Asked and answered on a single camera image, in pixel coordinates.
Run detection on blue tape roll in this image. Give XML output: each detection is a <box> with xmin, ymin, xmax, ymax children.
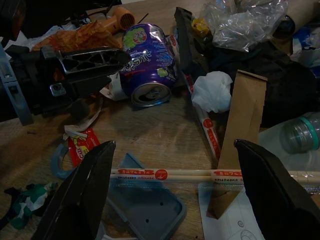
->
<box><xmin>50</xmin><ymin>142</ymin><xmax>80</xmax><ymax>180</ymax></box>

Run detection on white printed paper sheet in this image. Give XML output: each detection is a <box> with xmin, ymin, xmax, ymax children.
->
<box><xmin>198</xmin><ymin>186</ymin><xmax>267</xmax><ymax>240</ymax></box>

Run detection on black cloth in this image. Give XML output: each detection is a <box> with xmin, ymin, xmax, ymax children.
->
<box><xmin>199</xmin><ymin>41</ymin><xmax>320</xmax><ymax>130</ymax></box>

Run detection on white paper strip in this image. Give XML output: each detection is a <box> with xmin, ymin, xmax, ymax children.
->
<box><xmin>62</xmin><ymin>124</ymin><xmax>89</xmax><ymax>141</ymax></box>

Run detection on chopsticks in printed paper sleeve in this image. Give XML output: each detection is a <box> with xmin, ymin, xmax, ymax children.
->
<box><xmin>179</xmin><ymin>71</ymin><xmax>222</xmax><ymax>163</ymax></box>
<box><xmin>109</xmin><ymin>167</ymin><xmax>320</xmax><ymax>187</ymax></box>

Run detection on crumpled yellow wrapper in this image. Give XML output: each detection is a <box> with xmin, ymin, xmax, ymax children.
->
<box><xmin>191</xmin><ymin>17</ymin><xmax>211</xmax><ymax>38</ymax></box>

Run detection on blue white plastic bag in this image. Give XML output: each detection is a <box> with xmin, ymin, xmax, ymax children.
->
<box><xmin>291</xmin><ymin>23</ymin><xmax>320</xmax><ymax>68</ymax></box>

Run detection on red sauce sachet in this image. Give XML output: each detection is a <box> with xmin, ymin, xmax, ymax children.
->
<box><xmin>66</xmin><ymin>127</ymin><xmax>101</xmax><ymax>169</ymax></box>

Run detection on crumpled white tissue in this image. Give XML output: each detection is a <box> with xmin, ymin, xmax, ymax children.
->
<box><xmin>191</xmin><ymin>70</ymin><xmax>234</xmax><ymax>114</ymax></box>

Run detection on crushed purple drink can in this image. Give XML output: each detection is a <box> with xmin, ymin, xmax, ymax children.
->
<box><xmin>119</xmin><ymin>22</ymin><xmax>180</xmax><ymax>108</ymax></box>

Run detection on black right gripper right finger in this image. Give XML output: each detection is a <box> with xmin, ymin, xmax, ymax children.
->
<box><xmin>233</xmin><ymin>138</ymin><xmax>320</xmax><ymax>240</ymax></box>

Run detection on white red printed wrapper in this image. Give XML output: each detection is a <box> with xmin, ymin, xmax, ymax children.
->
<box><xmin>99</xmin><ymin>71</ymin><xmax>128</xmax><ymax>101</ymax></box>

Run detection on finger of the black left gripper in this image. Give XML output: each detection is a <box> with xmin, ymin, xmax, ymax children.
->
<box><xmin>62</xmin><ymin>74</ymin><xmax>113</xmax><ymax>100</ymax></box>
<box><xmin>58</xmin><ymin>48</ymin><xmax>132</xmax><ymax>75</ymax></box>

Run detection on clear plastic bottle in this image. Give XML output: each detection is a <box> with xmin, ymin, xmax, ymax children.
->
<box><xmin>282</xmin><ymin>111</ymin><xmax>320</xmax><ymax>155</ymax></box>

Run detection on brown cardboard tube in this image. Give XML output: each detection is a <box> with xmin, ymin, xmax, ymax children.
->
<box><xmin>272</xmin><ymin>0</ymin><xmax>320</xmax><ymax>40</ymax></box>

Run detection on grey plastic lid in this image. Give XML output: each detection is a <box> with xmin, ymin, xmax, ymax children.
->
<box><xmin>106</xmin><ymin>152</ymin><xmax>188</xmax><ymax>240</ymax></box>

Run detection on crumpled clear plastic bag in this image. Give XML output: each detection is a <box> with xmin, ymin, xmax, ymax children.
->
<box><xmin>199</xmin><ymin>0</ymin><xmax>290</xmax><ymax>53</ymax></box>

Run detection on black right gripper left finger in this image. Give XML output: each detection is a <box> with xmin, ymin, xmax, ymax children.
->
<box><xmin>32</xmin><ymin>139</ymin><xmax>117</xmax><ymax>240</ymax></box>

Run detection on crumpled orange wrapper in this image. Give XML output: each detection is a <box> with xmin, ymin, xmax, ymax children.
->
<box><xmin>31</xmin><ymin>20</ymin><xmax>124</xmax><ymax>53</ymax></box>

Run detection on orange hair dryer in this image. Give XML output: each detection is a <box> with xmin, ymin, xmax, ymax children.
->
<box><xmin>98</xmin><ymin>6</ymin><xmax>138</xmax><ymax>35</ymax></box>

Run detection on black foam strip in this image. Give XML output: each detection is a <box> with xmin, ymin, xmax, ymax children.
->
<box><xmin>173</xmin><ymin>6</ymin><xmax>195</xmax><ymax>73</ymax></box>

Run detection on crumpled green white paper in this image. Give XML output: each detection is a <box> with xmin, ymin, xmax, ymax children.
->
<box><xmin>3</xmin><ymin>181</ymin><xmax>60</xmax><ymax>230</ymax></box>

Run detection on brown paper bag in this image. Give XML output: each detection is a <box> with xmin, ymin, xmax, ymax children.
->
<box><xmin>207</xmin><ymin>69</ymin><xmax>268</xmax><ymax>220</ymax></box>

